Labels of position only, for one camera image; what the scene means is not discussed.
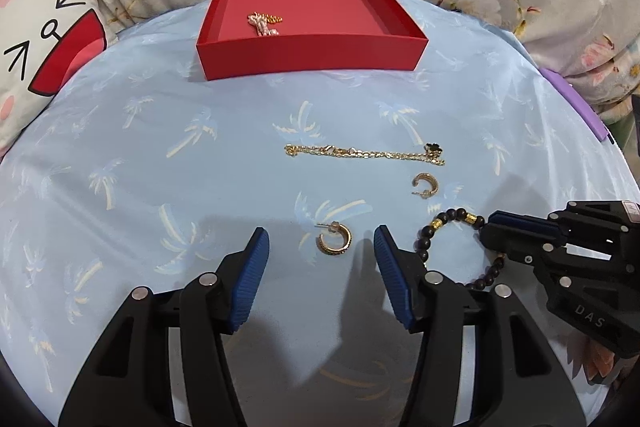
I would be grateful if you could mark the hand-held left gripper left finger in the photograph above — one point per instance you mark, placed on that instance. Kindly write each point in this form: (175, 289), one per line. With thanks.
(250, 277)

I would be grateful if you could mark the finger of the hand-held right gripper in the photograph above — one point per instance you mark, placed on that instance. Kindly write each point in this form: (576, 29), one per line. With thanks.
(520, 223)
(505, 247)

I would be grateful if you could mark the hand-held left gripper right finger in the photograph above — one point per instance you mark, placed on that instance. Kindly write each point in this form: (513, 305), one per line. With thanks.
(395, 277)

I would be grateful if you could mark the gold hoop earring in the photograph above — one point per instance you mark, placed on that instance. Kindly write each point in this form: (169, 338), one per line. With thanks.
(432, 187)
(345, 247)

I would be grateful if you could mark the red cardboard box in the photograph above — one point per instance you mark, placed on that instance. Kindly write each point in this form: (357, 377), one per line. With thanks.
(310, 57)

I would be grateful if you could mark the gold jewellery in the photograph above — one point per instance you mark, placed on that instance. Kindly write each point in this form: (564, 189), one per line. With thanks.
(262, 26)

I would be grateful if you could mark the purple flat case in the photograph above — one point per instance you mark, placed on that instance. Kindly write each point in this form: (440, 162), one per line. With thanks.
(575, 102)

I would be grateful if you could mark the light blue palm-print cloth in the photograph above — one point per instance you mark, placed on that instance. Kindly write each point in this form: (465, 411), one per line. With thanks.
(150, 157)

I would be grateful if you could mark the white cat face pillow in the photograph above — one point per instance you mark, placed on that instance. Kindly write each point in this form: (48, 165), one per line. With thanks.
(30, 17)

